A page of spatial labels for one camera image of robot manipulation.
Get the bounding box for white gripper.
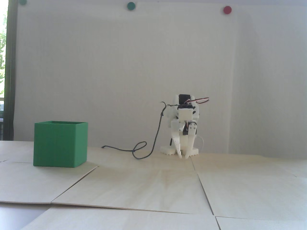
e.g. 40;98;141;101
171;109;199;159

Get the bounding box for white cable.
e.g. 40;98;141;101
197;136;205;154

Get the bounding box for black camera cable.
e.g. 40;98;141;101
102;102;180;160

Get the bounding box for red brown servo wires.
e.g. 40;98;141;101
184;97;210;105

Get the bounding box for white wall sheet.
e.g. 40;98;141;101
14;0;238;154

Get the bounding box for dark window frame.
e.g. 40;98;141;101
5;0;18;141

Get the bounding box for green box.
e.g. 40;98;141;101
33;121;89;168

